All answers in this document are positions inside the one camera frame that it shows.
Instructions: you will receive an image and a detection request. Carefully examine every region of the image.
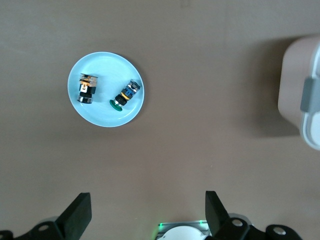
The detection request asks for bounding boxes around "light blue round plate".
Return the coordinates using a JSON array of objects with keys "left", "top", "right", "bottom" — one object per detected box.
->
[{"left": 67, "top": 51, "right": 145, "bottom": 128}]

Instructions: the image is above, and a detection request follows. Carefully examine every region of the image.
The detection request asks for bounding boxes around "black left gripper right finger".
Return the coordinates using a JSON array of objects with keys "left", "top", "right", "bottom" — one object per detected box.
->
[{"left": 205, "top": 191, "right": 305, "bottom": 240}]

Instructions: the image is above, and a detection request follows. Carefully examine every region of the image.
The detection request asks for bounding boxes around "white lidded lunch box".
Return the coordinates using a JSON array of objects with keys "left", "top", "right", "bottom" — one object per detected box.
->
[{"left": 277, "top": 33, "right": 320, "bottom": 151}]

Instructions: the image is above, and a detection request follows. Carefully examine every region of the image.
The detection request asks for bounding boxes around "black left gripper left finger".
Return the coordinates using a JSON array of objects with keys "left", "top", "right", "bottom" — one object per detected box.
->
[{"left": 0, "top": 192, "right": 93, "bottom": 240}]

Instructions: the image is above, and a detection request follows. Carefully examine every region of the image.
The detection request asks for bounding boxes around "orange push-button switch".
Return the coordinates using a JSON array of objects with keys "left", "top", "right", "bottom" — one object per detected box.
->
[{"left": 76, "top": 73, "right": 99, "bottom": 104}]

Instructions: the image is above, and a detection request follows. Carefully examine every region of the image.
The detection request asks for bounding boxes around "green push-button switch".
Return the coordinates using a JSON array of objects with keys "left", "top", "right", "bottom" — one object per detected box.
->
[{"left": 109, "top": 78, "right": 141, "bottom": 112}]

